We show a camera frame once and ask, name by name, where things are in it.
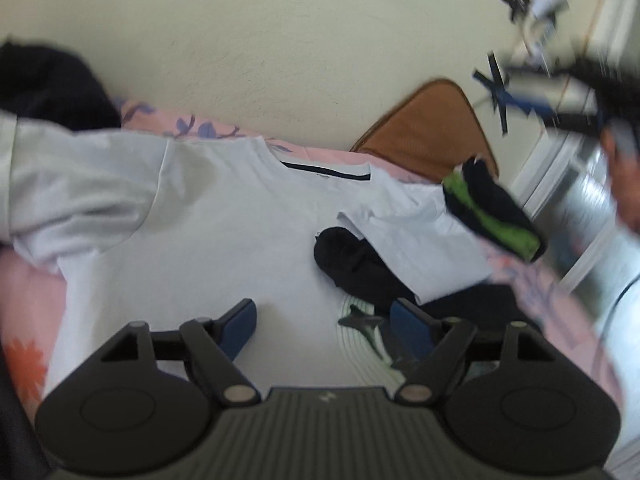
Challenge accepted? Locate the brown pillow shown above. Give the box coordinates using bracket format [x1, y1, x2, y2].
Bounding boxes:
[350, 77, 501, 186]

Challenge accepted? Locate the dark cloth pile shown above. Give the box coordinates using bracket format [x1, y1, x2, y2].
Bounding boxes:
[0, 40, 123, 133]

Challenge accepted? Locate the black and green garment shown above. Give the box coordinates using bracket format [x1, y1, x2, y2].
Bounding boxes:
[442, 155, 548, 263]

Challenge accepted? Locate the pink floral bedsheet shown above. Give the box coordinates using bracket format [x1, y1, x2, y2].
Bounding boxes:
[0, 97, 626, 411]

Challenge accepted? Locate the person's right forearm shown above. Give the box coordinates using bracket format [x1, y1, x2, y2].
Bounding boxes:
[600, 125, 640, 233]

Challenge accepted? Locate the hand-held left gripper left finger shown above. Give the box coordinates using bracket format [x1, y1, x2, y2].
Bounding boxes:
[100, 298, 262, 408]

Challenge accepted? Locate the white t-shirt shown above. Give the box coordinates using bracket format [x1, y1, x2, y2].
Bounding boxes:
[0, 110, 496, 401]

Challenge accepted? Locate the white window frame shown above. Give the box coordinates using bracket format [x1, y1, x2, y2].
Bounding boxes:
[507, 0, 640, 291]

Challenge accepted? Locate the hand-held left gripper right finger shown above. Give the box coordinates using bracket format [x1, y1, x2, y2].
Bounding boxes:
[390, 298, 556, 407]

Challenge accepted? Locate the black cloth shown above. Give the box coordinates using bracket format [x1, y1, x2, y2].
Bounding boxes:
[417, 282, 546, 336]

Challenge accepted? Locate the black sock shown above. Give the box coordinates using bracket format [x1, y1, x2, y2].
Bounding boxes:
[313, 226, 418, 313]

